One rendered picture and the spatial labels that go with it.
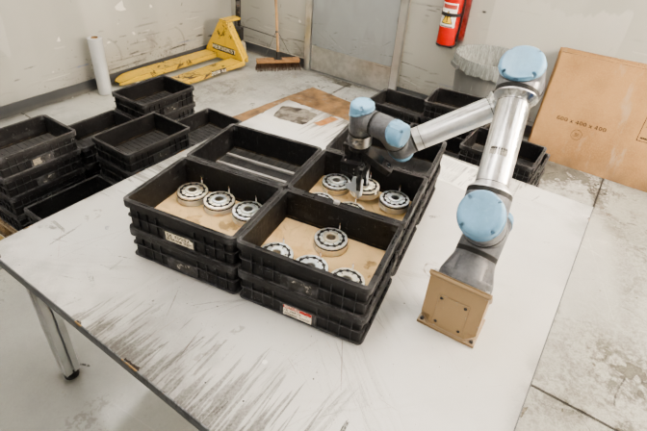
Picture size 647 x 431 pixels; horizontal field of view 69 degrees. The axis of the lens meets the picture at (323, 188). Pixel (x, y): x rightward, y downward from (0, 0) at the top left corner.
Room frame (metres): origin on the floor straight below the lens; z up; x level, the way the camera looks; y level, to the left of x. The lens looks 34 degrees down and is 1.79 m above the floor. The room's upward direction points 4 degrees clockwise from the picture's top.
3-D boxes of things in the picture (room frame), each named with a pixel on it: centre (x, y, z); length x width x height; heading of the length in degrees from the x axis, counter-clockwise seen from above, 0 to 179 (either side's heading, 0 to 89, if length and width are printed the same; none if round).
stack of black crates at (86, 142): (2.38, 1.30, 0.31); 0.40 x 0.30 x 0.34; 148
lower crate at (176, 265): (1.20, 0.36, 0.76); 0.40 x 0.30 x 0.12; 68
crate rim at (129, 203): (1.20, 0.36, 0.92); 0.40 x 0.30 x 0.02; 68
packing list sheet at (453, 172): (1.85, -0.54, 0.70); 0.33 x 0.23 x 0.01; 58
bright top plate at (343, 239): (1.11, -0.03, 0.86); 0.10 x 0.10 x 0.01
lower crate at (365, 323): (1.05, -0.01, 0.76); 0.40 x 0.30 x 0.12; 68
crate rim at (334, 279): (1.05, -0.01, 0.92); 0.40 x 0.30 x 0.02; 68
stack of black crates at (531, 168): (2.32, -0.96, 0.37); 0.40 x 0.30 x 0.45; 58
